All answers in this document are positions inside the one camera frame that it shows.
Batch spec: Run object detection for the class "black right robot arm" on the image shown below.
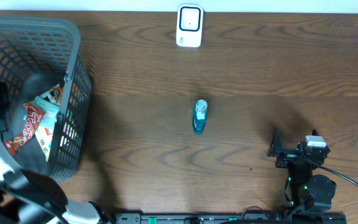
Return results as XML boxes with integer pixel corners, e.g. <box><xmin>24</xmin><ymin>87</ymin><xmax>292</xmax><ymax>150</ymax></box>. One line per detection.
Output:
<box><xmin>267</xmin><ymin>129</ymin><xmax>336</xmax><ymax>221</ymax></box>

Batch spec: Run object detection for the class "white teal wipes pack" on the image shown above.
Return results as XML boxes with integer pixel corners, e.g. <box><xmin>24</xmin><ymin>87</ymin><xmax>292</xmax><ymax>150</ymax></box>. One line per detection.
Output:
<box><xmin>31</xmin><ymin>96</ymin><xmax>60</xmax><ymax>127</ymax></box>

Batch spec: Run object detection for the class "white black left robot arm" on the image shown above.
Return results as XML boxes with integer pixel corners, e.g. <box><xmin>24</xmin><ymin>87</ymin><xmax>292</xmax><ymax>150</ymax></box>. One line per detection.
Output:
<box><xmin>0</xmin><ymin>82</ymin><xmax>116</xmax><ymax>223</ymax></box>

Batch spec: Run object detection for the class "yellow snack bag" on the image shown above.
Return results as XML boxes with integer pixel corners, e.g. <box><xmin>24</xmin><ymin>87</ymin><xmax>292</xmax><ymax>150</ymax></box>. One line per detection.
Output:
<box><xmin>35</xmin><ymin>84</ymin><xmax>63</xmax><ymax>161</ymax></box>

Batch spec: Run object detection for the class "grey plastic basket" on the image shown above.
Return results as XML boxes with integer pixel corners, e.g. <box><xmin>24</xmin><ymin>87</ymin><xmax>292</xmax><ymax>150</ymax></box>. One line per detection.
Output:
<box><xmin>0</xmin><ymin>16</ymin><xmax>91</xmax><ymax>182</ymax></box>

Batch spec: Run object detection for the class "white barcode scanner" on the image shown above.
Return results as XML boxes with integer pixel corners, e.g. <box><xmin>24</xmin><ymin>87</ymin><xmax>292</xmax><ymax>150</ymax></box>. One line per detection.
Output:
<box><xmin>176</xmin><ymin>4</ymin><xmax>204</xmax><ymax>48</ymax></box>

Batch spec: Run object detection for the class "teal mouthwash bottle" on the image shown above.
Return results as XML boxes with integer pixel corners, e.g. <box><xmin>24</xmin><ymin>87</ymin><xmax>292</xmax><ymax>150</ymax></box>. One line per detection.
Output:
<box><xmin>193</xmin><ymin>100</ymin><xmax>208</xmax><ymax>134</ymax></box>

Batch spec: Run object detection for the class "red chocolate bar wrapper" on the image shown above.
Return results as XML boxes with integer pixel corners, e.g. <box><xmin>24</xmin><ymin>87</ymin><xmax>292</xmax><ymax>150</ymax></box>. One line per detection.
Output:
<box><xmin>4</xmin><ymin>103</ymin><xmax>45</xmax><ymax>156</ymax></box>

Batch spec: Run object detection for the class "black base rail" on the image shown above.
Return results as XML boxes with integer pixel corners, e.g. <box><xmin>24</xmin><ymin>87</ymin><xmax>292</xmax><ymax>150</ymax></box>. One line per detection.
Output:
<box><xmin>114</xmin><ymin>212</ymin><xmax>347</xmax><ymax>224</ymax></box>

